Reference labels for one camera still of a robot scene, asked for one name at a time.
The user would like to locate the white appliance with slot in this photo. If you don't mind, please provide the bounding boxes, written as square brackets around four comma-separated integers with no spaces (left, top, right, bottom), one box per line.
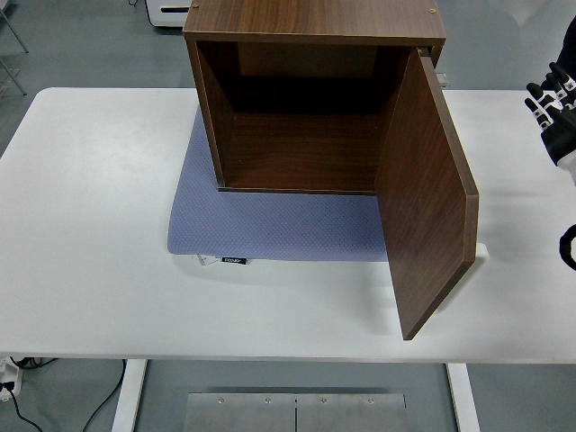
[144,0,192,30]

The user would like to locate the brown wooden cabinet door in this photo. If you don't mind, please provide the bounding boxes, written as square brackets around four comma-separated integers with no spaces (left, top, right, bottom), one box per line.
[373,44,481,342]

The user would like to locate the black plugged power cable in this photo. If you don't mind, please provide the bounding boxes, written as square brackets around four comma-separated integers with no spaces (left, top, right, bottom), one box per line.
[3,382,44,432]

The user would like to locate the white table leg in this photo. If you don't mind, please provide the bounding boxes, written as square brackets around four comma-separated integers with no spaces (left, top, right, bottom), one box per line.
[445,362,481,432]
[111,359,149,432]

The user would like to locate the blue perforated mat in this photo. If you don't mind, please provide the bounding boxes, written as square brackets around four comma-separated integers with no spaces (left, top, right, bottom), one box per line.
[166,110,391,264]

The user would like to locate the long black floor cable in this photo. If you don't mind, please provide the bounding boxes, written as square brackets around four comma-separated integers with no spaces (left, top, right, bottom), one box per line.
[79,358,129,432]

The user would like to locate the brown wooden cabinet body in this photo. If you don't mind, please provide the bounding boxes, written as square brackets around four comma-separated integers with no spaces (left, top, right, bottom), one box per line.
[183,0,447,196]

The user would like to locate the grey metal plate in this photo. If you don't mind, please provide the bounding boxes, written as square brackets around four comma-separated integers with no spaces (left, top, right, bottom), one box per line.
[184,392,297,432]
[294,393,408,432]

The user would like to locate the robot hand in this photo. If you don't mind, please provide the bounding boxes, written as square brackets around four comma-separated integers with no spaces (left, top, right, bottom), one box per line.
[524,61,576,186]

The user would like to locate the white power strip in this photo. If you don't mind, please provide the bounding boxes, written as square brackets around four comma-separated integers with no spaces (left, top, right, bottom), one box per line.
[0,356,24,402]

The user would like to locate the person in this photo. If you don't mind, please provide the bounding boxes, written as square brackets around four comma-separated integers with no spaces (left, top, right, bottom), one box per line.
[555,16,576,69]

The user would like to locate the grey metal rack frame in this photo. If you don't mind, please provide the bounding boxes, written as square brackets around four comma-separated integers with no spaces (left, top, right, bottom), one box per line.
[0,0,30,98]

